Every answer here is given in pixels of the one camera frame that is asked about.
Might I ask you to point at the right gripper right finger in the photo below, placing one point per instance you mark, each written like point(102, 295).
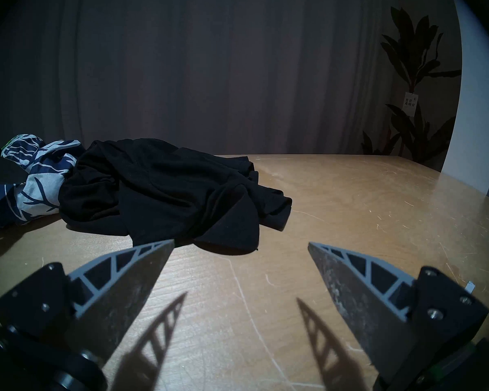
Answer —
point(375, 321)

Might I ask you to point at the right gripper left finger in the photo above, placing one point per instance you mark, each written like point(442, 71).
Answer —
point(106, 308)

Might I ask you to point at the green navy leaf-print garment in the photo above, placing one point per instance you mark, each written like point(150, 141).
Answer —
point(36, 190)

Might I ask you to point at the black garment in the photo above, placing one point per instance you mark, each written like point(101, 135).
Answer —
point(167, 190)

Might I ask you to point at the small white tape label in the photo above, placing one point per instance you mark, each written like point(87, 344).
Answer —
point(471, 286)

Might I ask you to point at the light wooden table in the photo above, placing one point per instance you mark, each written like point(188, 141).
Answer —
point(371, 207)

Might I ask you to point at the white plant tag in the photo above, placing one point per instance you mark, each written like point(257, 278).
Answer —
point(410, 104)

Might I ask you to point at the grey pleated curtain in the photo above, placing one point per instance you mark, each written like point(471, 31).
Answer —
point(228, 68)

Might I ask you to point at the tall leafy potted plant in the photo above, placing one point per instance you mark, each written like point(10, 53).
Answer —
point(415, 48)

